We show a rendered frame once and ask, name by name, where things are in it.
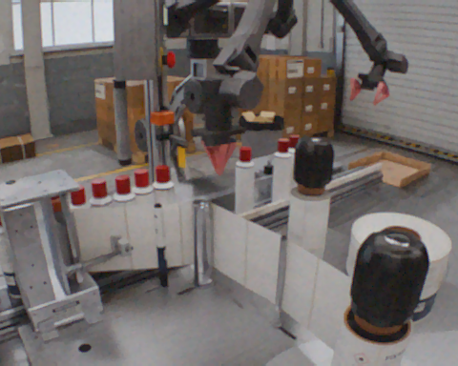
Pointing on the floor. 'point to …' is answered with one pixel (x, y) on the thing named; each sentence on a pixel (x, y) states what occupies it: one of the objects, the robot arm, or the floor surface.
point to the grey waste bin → (261, 142)
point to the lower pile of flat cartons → (10, 150)
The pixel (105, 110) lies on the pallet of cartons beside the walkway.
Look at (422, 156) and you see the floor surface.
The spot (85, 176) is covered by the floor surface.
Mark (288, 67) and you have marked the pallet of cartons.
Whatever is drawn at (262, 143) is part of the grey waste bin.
